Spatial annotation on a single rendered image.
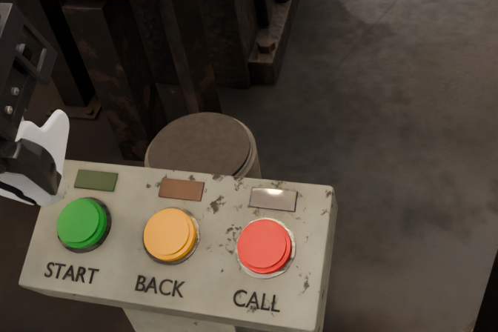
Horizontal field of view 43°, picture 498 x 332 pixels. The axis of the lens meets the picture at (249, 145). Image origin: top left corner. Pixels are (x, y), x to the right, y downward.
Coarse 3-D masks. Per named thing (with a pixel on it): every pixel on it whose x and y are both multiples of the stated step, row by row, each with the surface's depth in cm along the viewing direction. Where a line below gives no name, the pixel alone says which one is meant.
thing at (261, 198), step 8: (256, 192) 48; (264, 192) 48; (272, 192) 48; (280, 192) 48; (288, 192) 48; (296, 192) 48; (256, 200) 48; (264, 200) 48; (272, 200) 48; (280, 200) 48; (288, 200) 48; (272, 208) 48; (280, 208) 47; (288, 208) 47
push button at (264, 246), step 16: (256, 224) 46; (272, 224) 46; (240, 240) 46; (256, 240) 46; (272, 240) 46; (288, 240) 46; (240, 256) 46; (256, 256) 45; (272, 256) 45; (288, 256) 46; (256, 272) 46; (272, 272) 46
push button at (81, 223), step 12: (72, 204) 50; (84, 204) 50; (96, 204) 50; (60, 216) 50; (72, 216) 50; (84, 216) 49; (96, 216) 49; (60, 228) 49; (72, 228) 49; (84, 228) 49; (96, 228) 49; (72, 240) 49; (84, 240) 49; (96, 240) 49
